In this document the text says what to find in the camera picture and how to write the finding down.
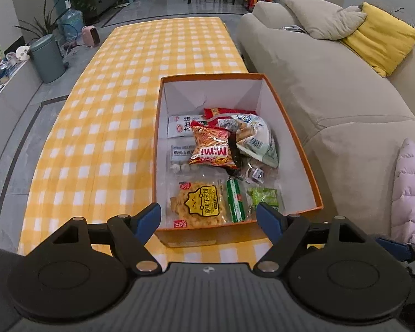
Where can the yellow cushion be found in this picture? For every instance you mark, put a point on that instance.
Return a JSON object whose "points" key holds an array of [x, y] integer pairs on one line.
{"points": [[382, 40]]}

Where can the beige sofa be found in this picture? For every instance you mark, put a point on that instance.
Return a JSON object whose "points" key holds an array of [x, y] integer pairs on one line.
{"points": [[350, 121]]}

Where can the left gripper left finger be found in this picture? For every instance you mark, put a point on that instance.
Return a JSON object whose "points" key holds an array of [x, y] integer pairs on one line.
{"points": [[129, 234]]}

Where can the red snack bag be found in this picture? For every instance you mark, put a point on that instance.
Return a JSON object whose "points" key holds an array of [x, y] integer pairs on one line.
{"points": [[229, 119]]}

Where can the yellow cracker bag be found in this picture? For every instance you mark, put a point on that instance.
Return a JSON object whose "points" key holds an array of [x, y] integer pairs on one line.
{"points": [[197, 204]]}

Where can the pink puffy jacket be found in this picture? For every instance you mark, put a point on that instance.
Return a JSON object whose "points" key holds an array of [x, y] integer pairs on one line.
{"points": [[403, 195]]}

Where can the orange mimi snack bag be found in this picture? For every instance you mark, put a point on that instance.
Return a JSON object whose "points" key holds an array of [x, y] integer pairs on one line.
{"points": [[215, 147]]}

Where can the beige cushion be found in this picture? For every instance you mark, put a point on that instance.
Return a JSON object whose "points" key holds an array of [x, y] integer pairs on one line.
{"points": [[325, 20]]}

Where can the white shrimp snack bag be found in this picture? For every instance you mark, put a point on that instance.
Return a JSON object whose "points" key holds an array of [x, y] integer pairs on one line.
{"points": [[180, 125]]}

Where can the potted plant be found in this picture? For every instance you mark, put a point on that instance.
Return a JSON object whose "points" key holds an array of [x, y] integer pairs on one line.
{"points": [[39, 29]]}

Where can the white green snack bag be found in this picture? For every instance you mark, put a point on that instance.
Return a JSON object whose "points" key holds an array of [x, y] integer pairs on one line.
{"points": [[254, 139]]}

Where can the clear bag white balls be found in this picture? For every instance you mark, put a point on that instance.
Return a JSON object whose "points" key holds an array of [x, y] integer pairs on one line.
{"points": [[179, 159]]}

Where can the white tv cabinet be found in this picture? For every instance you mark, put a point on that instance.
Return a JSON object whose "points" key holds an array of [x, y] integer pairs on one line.
{"points": [[14, 98]]}

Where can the yellow checkered tablecloth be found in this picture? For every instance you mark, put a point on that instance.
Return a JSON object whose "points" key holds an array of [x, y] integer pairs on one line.
{"points": [[97, 160]]}

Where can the blue water jug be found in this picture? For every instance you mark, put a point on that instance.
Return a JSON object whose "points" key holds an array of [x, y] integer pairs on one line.
{"points": [[71, 24]]}

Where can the grey green trash bin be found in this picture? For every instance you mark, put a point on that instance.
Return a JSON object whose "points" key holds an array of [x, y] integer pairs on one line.
{"points": [[47, 58]]}

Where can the orange cardboard box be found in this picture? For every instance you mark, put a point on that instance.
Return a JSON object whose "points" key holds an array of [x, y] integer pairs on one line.
{"points": [[190, 95]]}

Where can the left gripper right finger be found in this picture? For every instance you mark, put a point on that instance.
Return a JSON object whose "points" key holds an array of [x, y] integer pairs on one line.
{"points": [[286, 233]]}

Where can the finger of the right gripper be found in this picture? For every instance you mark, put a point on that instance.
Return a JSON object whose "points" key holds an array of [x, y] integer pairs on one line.
{"points": [[400, 251]]}

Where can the pink space heater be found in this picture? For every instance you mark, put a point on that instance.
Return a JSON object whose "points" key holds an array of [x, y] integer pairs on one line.
{"points": [[90, 36]]}

